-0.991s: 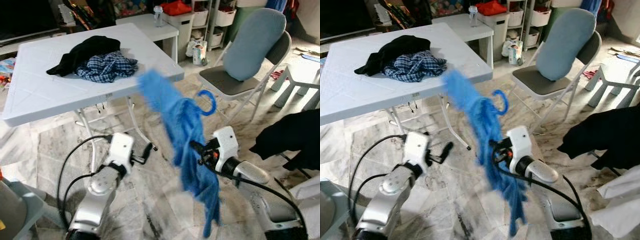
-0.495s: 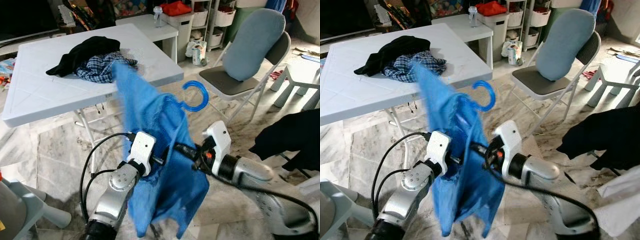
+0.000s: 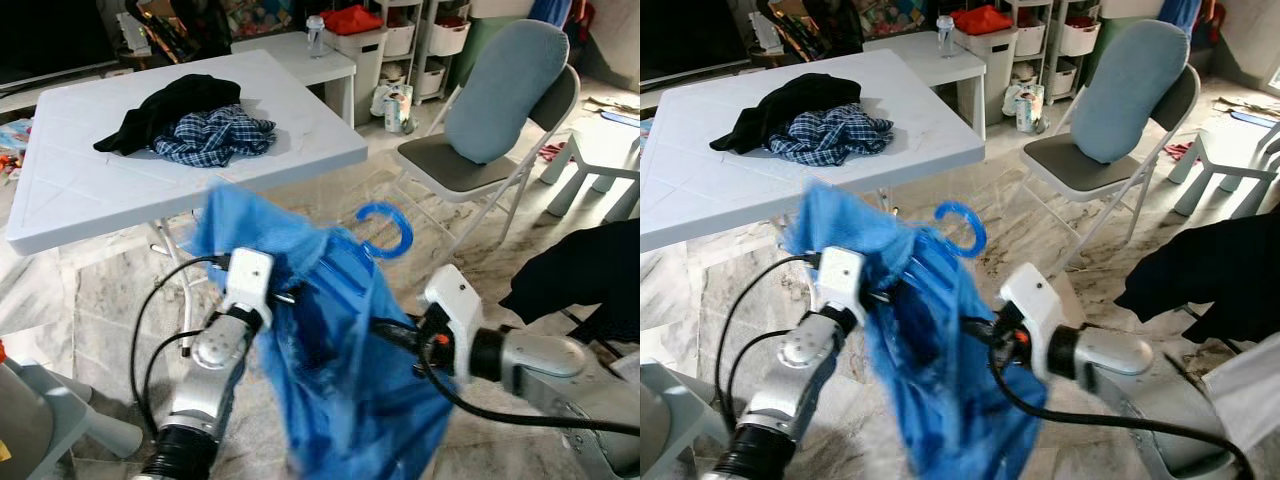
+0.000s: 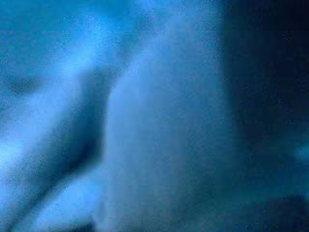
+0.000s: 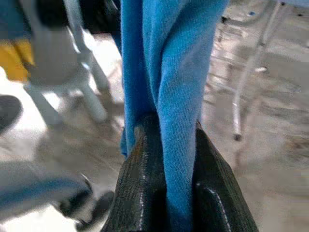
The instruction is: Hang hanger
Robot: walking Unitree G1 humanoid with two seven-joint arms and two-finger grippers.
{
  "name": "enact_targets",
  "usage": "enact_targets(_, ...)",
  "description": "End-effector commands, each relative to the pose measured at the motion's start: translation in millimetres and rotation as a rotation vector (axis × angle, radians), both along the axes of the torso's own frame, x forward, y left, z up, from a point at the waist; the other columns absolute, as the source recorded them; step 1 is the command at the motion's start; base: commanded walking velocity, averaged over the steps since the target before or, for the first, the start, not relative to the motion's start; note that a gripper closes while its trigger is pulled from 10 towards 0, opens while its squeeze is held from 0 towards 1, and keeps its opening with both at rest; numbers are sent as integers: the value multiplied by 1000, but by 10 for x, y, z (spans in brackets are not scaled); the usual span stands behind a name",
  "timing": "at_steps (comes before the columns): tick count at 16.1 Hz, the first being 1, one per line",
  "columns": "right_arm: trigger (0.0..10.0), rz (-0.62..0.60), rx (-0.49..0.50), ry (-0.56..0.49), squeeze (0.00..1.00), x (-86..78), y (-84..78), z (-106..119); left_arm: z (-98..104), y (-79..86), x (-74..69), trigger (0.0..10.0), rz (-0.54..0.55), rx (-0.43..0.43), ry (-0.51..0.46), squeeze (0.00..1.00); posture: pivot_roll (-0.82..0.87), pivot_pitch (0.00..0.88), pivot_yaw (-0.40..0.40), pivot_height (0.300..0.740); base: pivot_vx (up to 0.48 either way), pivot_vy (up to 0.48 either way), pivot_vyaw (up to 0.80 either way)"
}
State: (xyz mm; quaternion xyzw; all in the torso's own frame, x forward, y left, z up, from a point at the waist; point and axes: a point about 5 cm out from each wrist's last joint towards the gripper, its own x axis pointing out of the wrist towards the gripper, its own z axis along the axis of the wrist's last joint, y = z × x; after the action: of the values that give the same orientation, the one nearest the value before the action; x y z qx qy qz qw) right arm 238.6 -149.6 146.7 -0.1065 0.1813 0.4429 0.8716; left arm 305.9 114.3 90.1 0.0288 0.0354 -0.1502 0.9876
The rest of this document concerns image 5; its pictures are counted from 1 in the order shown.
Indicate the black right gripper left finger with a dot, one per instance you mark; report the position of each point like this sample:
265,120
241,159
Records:
140,193

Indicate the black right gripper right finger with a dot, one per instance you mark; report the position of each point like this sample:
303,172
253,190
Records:
217,193

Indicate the blue cloth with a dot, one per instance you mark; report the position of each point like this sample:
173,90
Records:
169,72

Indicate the white folding table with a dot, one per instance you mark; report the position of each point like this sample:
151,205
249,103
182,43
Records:
237,120

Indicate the yellow cloth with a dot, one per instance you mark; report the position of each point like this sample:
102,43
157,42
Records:
14,60

